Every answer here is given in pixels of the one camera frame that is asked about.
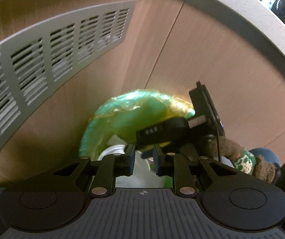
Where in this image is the white plastic bowl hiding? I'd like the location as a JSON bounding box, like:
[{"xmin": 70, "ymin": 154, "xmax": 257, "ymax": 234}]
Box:
[{"xmin": 98, "ymin": 145, "xmax": 162, "ymax": 188}]

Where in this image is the gloved right hand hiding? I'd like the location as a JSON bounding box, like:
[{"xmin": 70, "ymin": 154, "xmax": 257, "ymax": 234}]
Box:
[{"xmin": 204, "ymin": 136, "xmax": 256, "ymax": 175}]

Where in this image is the green trash bin with bag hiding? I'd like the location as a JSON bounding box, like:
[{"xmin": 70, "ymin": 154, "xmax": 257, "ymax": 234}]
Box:
[{"xmin": 79, "ymin": 90, "xmax": 195, "ymax": 161}]

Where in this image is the grey cabinet vent panel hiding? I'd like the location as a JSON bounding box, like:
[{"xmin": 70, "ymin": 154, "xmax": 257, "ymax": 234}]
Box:
[{"xmin": 0, "ymin": 0, "xmax": 136, "ymax": 150}]

